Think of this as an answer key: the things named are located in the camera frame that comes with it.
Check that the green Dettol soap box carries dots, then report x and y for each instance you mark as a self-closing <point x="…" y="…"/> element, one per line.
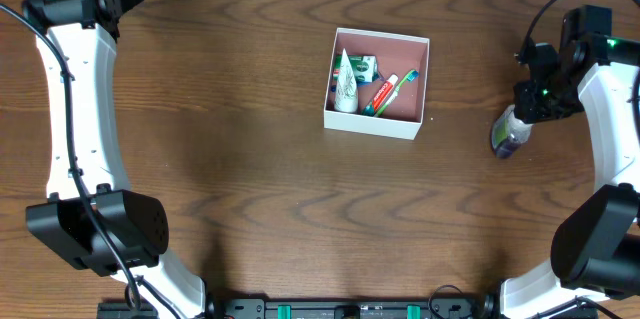
<point x="364" y="69"/>

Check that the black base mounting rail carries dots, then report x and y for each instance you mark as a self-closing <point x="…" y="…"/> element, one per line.
<point x="440" y="307"/>

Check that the green toothbrush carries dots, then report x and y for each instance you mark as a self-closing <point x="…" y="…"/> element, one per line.
<point x="397" y="91"/>

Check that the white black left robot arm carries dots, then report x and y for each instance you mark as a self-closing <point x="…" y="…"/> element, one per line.
<point x="92" y="219"/>

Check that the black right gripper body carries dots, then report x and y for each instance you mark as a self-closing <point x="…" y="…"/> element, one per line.
<point x="526" y="109"/>

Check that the cream leaf-print lotion tube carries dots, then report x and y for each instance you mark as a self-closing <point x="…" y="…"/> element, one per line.
<point x="346" y="94"/>

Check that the clear foam pump bottle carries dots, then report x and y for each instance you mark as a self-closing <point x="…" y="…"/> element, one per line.
<point x="508" y="133"/>

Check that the white box pink interior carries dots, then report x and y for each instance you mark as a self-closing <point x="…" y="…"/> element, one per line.
<point x="403" y="55"/>

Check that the red white toothpaste tube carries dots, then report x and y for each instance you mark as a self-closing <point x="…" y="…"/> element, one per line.
<point x="380" y="97"/>

